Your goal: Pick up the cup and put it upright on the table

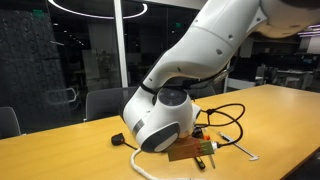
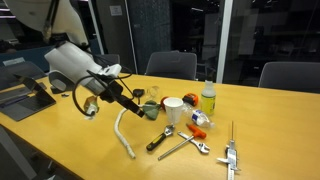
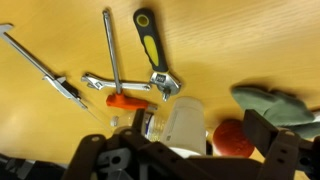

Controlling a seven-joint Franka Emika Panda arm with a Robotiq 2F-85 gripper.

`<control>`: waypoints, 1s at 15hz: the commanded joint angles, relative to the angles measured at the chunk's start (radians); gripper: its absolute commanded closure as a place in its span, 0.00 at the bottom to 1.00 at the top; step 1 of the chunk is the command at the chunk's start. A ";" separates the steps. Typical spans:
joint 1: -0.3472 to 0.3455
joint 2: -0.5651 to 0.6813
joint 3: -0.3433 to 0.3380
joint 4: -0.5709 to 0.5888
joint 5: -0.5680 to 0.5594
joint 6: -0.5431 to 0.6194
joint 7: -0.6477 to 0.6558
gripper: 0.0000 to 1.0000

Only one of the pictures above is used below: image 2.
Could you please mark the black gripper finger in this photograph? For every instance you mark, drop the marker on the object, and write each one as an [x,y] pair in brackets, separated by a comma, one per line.
[131,104]
[132,110]

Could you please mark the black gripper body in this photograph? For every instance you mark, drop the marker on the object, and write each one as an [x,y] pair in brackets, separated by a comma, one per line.
[111,90]

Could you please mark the white paper cup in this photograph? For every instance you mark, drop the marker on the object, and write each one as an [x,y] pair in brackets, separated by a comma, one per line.
[173,109]

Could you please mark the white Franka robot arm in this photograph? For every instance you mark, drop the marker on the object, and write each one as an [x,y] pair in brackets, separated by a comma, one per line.
[70,61]

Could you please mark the red fabric tulip flower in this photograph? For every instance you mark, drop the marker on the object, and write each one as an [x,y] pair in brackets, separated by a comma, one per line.
[151,111]

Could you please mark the clear drinking glass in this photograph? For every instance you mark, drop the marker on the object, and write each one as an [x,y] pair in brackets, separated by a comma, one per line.
[153,92]

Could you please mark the small beige green object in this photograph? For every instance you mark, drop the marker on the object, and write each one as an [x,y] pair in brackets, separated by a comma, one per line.
[90,105]

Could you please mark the small black object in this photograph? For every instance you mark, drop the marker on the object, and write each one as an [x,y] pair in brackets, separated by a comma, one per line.
[65,95]

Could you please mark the grey office chair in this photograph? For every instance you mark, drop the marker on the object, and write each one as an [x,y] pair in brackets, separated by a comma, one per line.
[290,76]
[171,65]

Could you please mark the orange black tape measure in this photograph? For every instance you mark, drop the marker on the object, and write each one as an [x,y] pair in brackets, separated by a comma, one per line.
[190,99]

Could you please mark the clear plastic water bottle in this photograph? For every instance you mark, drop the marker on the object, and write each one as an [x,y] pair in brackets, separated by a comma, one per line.
[200,117]

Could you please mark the yellow liquid spray bottle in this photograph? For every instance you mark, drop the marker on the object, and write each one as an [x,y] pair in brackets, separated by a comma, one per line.
[208,100]

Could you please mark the silver adjustable wrench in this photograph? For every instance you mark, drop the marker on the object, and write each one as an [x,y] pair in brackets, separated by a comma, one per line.
[201,146]

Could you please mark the white paper door sign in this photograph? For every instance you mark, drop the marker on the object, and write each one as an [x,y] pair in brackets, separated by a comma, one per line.
[115,10]

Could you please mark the open grey laptop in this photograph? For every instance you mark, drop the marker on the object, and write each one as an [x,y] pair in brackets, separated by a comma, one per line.
[26,103]

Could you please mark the flat grey case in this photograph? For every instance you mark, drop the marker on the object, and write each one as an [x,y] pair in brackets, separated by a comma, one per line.
[20,71]

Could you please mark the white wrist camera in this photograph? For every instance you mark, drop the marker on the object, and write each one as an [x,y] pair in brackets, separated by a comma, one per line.
[111,70]

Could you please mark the white window post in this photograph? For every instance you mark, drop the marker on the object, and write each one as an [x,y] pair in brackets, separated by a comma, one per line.
[224,40]

